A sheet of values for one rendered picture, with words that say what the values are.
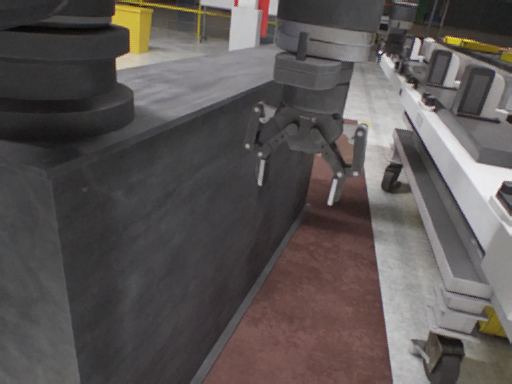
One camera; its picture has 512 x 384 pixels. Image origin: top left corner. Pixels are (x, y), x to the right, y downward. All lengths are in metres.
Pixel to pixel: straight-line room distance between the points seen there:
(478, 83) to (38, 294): 1.13
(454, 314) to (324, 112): 1.08
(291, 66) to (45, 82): 0.33
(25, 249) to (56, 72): 0.25
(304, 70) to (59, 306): 0.50
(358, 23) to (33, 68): 0.39
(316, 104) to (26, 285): 0.51
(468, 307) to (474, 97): 0.64
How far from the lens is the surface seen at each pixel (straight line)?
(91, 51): 0.57
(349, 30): 0.41
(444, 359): 1.49
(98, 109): 0.58
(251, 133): 0.49
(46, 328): 0.74
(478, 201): 0.82
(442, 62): 1.70
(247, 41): 6.29
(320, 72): 0.37
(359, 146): 0.46
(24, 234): 0.64
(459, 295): 1.37
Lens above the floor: 1.10
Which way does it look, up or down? 28 degrees down
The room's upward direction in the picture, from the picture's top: 8 degrees clockwise
